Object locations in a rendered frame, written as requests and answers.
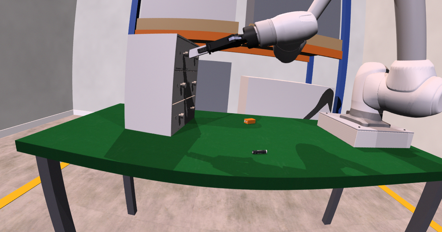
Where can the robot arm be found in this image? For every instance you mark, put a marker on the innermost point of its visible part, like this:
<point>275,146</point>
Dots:
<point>410,88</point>

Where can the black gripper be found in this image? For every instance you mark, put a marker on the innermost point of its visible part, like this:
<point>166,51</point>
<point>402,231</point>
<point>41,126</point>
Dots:
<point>249,36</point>

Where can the small grey chest of drawers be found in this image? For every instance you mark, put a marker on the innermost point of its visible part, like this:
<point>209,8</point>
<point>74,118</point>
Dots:
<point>149,80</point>

